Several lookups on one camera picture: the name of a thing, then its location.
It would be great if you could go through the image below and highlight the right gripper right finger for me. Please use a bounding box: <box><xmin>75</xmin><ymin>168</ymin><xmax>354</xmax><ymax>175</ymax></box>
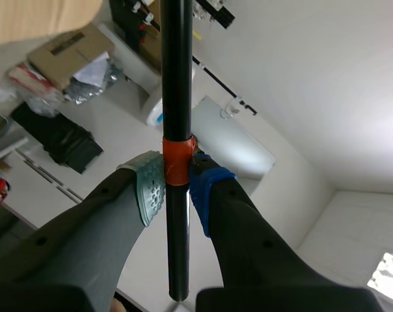
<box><xmin>187</xmin><ymin>154</ymin><xmax>386</xmax><ymax>312</ymax></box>

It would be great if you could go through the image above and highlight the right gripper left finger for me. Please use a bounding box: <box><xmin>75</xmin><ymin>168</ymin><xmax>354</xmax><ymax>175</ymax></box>
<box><xmin>0</xmin><ymin>150</ymin><xmax>167</xmax><ymax>312</ymax></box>

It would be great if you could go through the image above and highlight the black rod with red band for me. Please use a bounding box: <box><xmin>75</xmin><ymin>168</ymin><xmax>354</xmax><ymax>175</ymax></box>
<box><xmin>159</xmin><ymin>0</ymin><xmax>195</xmax><ymax>302</ymax></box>

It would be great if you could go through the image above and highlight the black bag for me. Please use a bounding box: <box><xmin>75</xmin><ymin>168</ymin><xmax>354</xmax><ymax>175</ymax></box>
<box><xmin>10</xmin><ymin>101</ymin><xmax>104</xmax><ymax>175</ymax></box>

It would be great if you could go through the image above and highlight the clear plastic bag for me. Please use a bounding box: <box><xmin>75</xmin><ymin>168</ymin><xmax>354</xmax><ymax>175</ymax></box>
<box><xmin>19</xmin><ymin>87</ymin><xmax>66</xmax><ymax>118</ymax></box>

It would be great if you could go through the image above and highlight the white roll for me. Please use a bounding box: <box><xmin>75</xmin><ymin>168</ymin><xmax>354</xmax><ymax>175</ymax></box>
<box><xmin>141</xmin><ymin>66</ymin><xmax>197</xmax><ymax>128</ymax></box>

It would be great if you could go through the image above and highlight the silver foil bag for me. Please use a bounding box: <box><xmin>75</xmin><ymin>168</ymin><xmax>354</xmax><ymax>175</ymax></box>
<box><xmin>63</xmin><ymin>57</ymin><xmax>123</xmax><ymax>105</ymax></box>

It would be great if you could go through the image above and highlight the red and white packet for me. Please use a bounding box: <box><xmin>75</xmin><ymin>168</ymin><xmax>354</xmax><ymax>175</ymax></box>
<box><xmin>8</xmin><ymin>63</ymin><xmax>56</xmax><ymax>95</ymax></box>

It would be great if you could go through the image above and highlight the brown cardboard box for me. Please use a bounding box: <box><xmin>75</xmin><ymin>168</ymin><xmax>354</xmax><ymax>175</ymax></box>
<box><xmin>27</xmin><ymin>23</ymin><xmax>116</xmax><ymax>90</ymax></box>

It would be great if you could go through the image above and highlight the black metal rail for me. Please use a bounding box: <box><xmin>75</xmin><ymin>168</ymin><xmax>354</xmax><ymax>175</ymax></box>
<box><xmin>191</xmin><ymin>55</ymin><xmax>258</xmax><ymax>116</ymax></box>

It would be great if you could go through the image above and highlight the black metal frame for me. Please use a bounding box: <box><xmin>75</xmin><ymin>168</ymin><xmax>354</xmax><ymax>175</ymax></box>
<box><xmin>193</xmin><ymin>0</ymin><xmax>236</xmax><ymax>30</ymax></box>

